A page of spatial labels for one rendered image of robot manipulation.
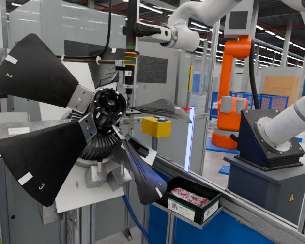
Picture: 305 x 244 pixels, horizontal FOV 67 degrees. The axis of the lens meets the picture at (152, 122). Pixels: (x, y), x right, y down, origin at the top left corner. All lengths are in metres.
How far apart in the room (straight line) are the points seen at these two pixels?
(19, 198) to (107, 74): 1.01
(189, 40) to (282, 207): 0.84
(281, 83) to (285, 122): 7.57
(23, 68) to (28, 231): 1.18
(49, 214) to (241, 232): 0.84
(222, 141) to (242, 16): 2.29
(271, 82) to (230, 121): 4.43
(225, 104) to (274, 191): 3.46
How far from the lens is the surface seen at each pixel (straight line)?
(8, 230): 1.61
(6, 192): 1.49
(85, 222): 1.09
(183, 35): 0.99
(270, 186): 1.15
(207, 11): 0.92
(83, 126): 0.77
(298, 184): 1.28
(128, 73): 0.86
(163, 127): 1.28
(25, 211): 1.71
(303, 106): 1.11
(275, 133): 1.18
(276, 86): 8.77
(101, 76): 0.96
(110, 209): 1.93
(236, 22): 4.73
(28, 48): 0.88
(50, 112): 1.05
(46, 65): 0.85
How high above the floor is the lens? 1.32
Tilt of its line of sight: 11 degrees down
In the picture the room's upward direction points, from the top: 4 degrees clockwise
